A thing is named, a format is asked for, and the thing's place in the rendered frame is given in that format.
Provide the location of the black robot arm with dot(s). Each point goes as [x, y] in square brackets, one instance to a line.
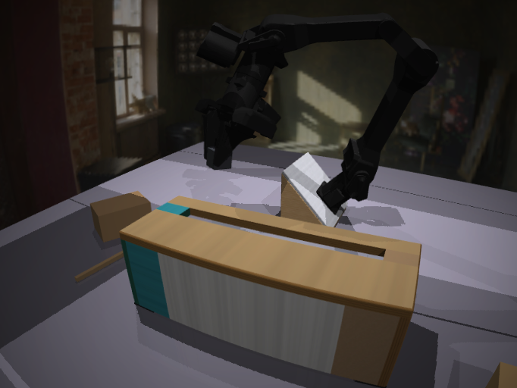
[265, 44]

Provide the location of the tan wooden bar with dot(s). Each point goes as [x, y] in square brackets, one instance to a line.
[99, 266]

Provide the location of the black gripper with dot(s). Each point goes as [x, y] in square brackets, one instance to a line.
[235, 106]

